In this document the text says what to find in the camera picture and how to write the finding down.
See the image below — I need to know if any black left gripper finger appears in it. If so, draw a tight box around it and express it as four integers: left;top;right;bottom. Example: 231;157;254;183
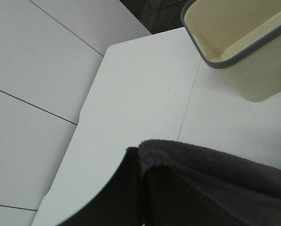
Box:
60;147;143;226

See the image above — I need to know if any beige basket grey rim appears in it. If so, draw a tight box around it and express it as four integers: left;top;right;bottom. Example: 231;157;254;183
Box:
181;0;281;102

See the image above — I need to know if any dark grey towel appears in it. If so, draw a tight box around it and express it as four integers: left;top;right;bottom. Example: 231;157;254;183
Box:
139;139;281;226

